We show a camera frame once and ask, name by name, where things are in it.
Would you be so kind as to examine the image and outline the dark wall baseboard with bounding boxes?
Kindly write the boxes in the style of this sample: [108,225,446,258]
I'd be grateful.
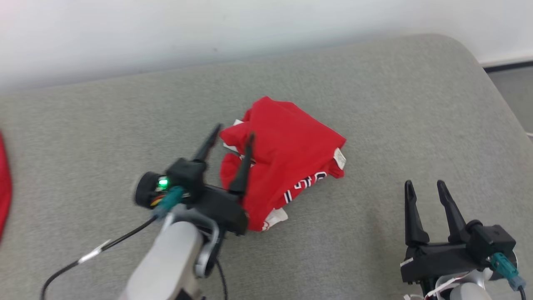
[481,60,533,74]

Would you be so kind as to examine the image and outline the red shorts with white stripes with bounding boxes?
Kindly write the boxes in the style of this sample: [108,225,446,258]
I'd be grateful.
[219,96,347,232]

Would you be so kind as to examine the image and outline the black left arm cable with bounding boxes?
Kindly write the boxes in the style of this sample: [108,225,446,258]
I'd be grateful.
[40,216,159,300]

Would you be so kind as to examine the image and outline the teal right cable connector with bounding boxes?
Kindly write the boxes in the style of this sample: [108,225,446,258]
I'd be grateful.
[489,252,527,291]

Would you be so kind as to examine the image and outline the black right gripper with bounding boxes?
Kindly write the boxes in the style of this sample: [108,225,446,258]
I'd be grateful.
[401,180,493,286]

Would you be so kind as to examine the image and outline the red garment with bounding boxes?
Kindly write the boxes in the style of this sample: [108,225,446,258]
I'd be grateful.
[0,131,13,242]

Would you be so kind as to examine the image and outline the teal cable connector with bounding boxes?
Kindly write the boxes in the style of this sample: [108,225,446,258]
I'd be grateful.
[153,186,184,219]
[489,252,527,291]

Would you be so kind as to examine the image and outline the teal left cable connector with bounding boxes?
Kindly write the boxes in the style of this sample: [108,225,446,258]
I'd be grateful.
[153,186,184,219]

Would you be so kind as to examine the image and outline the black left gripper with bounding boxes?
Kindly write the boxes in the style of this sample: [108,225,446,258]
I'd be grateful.
[189,123,255,236]

